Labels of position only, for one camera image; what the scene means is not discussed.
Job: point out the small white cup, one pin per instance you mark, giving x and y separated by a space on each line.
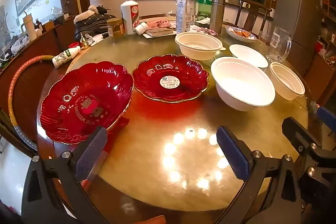
141 28

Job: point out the dark wooden chair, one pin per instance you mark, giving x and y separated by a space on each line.
249 14

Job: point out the stainless steel thermos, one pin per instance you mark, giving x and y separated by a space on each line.
216 15

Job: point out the clear glass mug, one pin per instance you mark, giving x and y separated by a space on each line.
277 45

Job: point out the red plate with gold print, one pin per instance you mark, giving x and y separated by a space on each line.
86 98

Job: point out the fried snack pieces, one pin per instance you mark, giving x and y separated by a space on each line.
242 33

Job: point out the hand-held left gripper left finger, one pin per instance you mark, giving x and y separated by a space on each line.
90 153

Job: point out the large white foam bowl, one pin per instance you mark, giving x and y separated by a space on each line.
241 90

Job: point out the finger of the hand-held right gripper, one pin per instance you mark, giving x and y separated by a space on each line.
296 132
326 119

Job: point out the clear bottle with black lid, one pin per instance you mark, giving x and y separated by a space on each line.
191 3

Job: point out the blue and white carton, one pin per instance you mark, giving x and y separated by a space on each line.
181 16

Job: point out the small cream ribbed bowl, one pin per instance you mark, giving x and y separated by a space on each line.
286 82

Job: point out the pink cloth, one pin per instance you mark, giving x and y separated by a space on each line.
158 23

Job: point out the grey refrigerator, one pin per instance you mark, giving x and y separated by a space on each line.
296 16

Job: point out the golden ornament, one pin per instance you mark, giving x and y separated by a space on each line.
84 43

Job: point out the book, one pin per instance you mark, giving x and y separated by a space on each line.
160 33

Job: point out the small drinking glass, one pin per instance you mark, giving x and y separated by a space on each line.
263 37

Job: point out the large cream ribbed bowl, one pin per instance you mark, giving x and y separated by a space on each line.
197 43

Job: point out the white yogurt bottle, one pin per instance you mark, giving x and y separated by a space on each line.
64 57

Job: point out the white liquor bottle red cap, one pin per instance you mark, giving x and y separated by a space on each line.
129 16

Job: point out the cluttered shelf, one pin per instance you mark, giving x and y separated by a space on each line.
328 29

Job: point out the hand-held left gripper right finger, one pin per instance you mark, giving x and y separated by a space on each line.
232 153

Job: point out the brown spread jar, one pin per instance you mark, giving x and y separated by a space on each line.
115 28

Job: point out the red plate with white sticker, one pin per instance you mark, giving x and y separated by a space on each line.
157 79

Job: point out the wooden sideboard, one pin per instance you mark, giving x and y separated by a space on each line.
42 43

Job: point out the pink wrapped candies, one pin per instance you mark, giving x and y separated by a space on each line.
207 31

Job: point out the blue patterned white dish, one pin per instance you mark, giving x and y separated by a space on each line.
240 39

